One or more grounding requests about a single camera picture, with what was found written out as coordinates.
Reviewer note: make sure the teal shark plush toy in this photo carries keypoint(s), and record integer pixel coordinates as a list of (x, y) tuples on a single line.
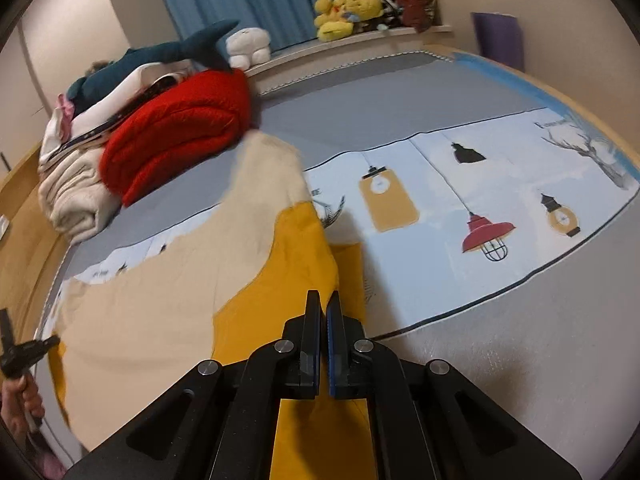
[(150, 55)]

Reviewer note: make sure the grey printed bed sheet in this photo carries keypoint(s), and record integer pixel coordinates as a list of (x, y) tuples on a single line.
[(450, 110)]

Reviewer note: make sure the folded cream blanket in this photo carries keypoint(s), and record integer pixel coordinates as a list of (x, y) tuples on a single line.
[(75, 195)]

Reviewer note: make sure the folded white garment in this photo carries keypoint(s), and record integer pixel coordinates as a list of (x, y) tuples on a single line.
[(115, 100)]

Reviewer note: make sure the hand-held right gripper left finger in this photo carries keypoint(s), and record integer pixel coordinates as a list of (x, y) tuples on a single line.
[(311, 355)]

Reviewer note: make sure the black and white plush toy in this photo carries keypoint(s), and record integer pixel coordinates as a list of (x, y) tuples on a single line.
[(386, 10)]

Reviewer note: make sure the wooden bed frame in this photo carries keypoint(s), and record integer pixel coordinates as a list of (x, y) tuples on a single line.
[(25, 240)]

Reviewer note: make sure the white window ledge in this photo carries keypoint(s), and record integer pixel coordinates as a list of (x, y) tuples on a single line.
[(350, 42)]

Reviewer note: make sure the cream and mustard sweatshirt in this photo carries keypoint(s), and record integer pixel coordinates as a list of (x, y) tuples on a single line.
[(150, 310)]

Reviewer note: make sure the yellow duck plush toy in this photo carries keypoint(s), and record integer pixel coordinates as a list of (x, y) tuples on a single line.
[(332, 20)]

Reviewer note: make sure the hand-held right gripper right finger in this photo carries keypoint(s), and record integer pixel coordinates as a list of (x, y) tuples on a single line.
[(336, 355)]

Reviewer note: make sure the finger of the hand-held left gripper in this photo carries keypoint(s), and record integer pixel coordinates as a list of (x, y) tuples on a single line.
[(20, 352)]

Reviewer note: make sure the red knit sweater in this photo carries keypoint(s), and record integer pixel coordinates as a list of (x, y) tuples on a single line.
[(175, 130)]

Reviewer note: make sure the yellow bear plush toy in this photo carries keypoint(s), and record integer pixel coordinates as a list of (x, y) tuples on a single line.
[(365, 7)]

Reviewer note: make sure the person's left hand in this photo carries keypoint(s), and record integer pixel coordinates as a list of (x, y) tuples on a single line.
[(20, 405)]

